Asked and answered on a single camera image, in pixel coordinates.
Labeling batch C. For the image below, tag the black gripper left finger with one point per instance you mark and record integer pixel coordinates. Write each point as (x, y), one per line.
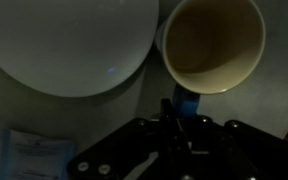
(130, 146)

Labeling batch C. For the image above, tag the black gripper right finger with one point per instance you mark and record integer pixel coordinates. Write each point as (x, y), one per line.
(237, 153)

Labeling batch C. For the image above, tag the blue cup cream inside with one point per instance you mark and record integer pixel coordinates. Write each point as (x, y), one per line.
(214, 43)

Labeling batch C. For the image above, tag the white round plate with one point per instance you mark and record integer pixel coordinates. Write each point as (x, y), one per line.
(67, 43)

